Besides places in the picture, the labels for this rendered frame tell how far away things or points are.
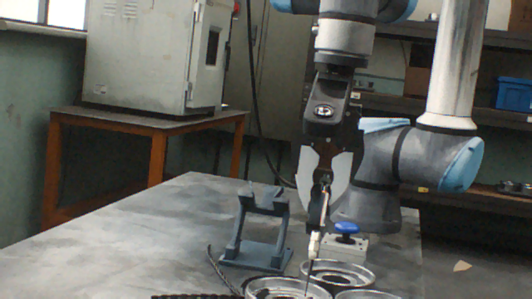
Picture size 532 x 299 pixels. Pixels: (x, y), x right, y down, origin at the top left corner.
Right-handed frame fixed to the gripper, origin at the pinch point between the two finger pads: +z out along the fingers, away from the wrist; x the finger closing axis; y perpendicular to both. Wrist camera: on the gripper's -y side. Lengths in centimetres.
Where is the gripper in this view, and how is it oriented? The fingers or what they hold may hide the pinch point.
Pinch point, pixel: (319, 205)
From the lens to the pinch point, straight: 84.1
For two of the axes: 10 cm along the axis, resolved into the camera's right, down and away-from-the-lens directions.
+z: -1.3, 9.8, 1.4
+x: -9.8, -1.5, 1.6
